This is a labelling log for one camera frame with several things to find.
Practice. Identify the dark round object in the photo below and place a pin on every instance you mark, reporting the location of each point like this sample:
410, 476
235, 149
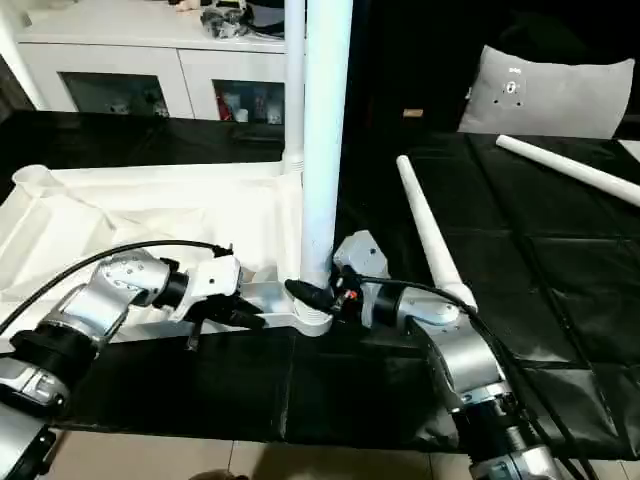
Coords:
270, 12

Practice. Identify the small red item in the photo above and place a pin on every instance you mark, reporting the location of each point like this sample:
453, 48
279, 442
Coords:
226, 107

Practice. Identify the white cabinet with glass doors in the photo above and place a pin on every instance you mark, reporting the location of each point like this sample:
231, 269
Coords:
125, 55

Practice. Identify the white plastic table leg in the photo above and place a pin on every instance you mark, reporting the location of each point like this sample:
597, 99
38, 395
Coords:
294, 100
575, 170
430, 235
325, 125

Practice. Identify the white plastic table top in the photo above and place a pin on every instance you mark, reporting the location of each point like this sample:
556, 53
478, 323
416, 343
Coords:
150, 200

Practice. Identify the small tan toy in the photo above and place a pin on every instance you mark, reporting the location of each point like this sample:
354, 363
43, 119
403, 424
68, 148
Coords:
182, 4

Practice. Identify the black padded mat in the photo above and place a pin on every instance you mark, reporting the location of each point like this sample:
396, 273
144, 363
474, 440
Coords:
550, 250

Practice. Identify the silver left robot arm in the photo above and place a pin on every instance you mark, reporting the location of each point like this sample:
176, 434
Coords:
110, 295

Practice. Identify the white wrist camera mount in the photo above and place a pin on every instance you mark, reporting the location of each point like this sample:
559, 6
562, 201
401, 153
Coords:
215, 280
365, 252

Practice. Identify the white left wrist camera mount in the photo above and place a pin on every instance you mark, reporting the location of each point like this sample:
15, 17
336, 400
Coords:
215, 280

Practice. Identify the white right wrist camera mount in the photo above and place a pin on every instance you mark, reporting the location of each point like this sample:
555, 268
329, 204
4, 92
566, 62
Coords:
365, 252

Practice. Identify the grey curtain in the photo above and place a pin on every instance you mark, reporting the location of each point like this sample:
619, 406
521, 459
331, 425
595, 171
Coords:
7, 95

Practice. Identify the white flat board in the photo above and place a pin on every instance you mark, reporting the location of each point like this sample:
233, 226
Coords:
631, 147

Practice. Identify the grey pillow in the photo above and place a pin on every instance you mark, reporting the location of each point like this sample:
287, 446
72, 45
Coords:
550, 100

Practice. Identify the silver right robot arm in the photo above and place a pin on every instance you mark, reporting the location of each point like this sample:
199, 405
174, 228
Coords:
465, 360

